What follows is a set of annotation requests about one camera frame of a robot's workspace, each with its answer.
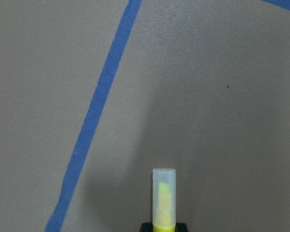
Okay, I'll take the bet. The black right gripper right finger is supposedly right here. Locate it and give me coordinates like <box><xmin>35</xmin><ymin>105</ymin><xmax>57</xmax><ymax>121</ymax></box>
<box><xmin>175</xmin><ymin>223</ymin><xmax>188</xmax><ymax>232</ymax></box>

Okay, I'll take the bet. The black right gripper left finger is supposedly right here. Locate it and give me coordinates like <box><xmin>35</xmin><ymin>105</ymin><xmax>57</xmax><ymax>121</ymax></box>
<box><xmin>140</xmin><ymin>222</ymin><xmax>153</xmax><ymax>232</ymax></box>

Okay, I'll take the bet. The yellow highlighter pen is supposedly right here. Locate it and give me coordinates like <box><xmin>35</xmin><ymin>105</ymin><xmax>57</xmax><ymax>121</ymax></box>
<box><xmin>152</xmin><ymin>168</ymin><xmax>176</xmax><ymax>232</ymax></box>

